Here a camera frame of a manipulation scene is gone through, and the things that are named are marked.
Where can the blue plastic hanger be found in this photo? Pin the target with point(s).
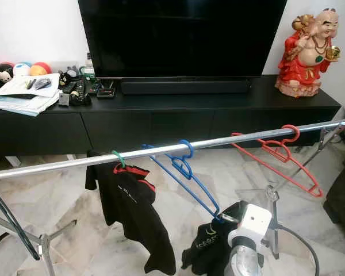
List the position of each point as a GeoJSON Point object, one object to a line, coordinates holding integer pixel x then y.
{"type": "Point", "coordinates": [187, 141]}

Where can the red plastic hanger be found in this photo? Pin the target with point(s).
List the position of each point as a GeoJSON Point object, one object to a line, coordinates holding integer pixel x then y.
{"type": "Point", "coordinates": [290, 126]}

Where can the green plastic hanger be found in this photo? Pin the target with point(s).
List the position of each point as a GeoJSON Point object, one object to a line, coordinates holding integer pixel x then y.
{"type": "Point", "coordinates": [121, 161]}

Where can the black garment with green logo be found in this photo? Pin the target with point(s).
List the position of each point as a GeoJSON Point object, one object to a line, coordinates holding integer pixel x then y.
{"type": "Point", "coordinates": [207, 247]}

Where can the black shirt with red collar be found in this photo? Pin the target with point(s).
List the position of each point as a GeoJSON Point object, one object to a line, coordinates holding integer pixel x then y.
{"type": "Point", "coordinates": [132, 210]}

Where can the black television console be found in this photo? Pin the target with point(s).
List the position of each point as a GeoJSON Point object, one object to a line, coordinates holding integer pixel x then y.
{"type": "Point", "coordinates": [167, 127]}

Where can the black soundbar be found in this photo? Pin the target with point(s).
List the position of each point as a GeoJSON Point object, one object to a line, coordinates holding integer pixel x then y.
{"type": "Point", "coordinates": [184, 86]}

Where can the red laughing Buddha statue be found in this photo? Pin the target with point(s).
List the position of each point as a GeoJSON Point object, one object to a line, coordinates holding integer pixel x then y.
{"type": "Point", "coordinates": [305, 60]}

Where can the silver metal clothes rack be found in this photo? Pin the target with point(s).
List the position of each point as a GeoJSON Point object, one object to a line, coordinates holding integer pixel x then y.
{"type": "Point", "coordinates": [57, 165]}

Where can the white paper stack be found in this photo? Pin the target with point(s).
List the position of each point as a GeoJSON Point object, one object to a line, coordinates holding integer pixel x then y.
{"type": "Point", "coordinates": [23, 95]}

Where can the black mouse plush with face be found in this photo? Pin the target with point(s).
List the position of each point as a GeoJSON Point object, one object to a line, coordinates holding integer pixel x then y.
{"type": "Point", "coordinates": [4, 72]}

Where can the black flat television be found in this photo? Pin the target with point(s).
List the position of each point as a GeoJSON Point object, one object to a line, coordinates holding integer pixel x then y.
{"type": "Point", "coordinates": [181, 34]}

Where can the black marker pen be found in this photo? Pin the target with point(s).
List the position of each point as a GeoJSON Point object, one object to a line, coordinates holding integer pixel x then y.
{"type": "Point", "coordinates": [30, 84]}

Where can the white and blue round plush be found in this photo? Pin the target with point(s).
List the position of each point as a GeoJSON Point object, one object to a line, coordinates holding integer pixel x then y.
{"type": "Point", "coordinates": [22, 69]}

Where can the grey oval gadget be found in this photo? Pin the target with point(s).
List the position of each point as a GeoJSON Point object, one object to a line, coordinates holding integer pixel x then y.
{"type": "Point", "coordinates": [43, 83]}

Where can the green and white toy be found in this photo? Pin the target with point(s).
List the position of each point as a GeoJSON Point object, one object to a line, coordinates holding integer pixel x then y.
{"type": "Point", "coordinates": [87, 71]}

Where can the small grey box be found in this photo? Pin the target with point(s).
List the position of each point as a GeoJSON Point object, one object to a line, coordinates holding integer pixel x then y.
{"type": "Point", "coordinates": [64, 99]}

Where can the orange and red round plush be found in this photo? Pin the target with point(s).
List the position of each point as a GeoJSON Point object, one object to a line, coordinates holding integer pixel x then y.
{"type": "Point", "coordinates": [41, 68]}

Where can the black and grey plush toy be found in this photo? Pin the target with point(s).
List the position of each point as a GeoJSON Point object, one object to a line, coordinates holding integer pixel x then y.
{"type": "Point", "coordinates": [70, 76]}

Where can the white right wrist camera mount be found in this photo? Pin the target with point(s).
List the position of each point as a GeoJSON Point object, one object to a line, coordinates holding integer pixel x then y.
{"type": "Point", "coordinates": [252, 224]}

